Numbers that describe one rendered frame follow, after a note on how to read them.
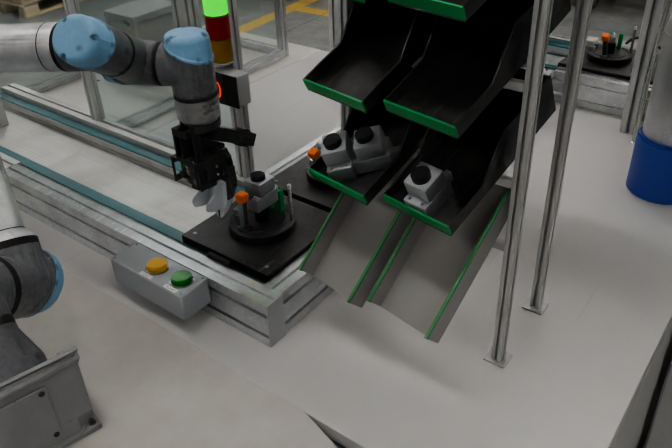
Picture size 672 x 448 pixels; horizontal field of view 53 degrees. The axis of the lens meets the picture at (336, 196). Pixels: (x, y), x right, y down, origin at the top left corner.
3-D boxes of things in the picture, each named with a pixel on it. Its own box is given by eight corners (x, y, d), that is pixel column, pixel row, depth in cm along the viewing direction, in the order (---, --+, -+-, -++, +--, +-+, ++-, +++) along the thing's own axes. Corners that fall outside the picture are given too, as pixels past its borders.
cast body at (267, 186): (258, 214, 136) (255, 184, 133) (242, 207, 139) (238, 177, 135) (285, 195, 142) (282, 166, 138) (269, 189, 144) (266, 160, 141)
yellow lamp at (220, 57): (222, 65, 142) (219, 42, 139) (205, 60, 145) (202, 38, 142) (238, 58, 145) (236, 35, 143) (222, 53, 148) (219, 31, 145)
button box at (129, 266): (185, 321, 128) (180, 296, 125) (115, 281, 139) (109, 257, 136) (212, 301, 133) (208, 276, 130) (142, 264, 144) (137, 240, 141)
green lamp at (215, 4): (216, 18, 137) (212, -7, 134) (198, 14, 139) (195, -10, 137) (233, 11, 140) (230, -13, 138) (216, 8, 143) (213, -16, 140)
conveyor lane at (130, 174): (273, 319, 134) (268, 279, 129) (32, 194, 178) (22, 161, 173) (356, 248, 153) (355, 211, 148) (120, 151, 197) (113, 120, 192)
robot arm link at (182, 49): (170, 23, 114) (217, 25, 113) (180, 84, 120) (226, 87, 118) (149, 38, 108) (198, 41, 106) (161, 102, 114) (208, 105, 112)
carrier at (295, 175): (347, 222, 146) (346, 171, 140) (264, 189, 159) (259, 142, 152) (406, 175, 163) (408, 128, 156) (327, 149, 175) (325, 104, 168)
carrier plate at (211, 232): (268, 284, 129) (267, 275, 128) (182, 242, 142) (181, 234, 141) (343, 225, 145) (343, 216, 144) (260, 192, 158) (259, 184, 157)
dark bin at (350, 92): (366, 114, 99) (350, 77, 94) (307, 90, 108) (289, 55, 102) (478, -4, 108) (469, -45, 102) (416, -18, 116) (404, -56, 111)
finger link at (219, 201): (203, 227, 127) (195, 185, 122) (225, 213, 131) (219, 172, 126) (214, 233, 126) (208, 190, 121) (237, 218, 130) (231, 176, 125)
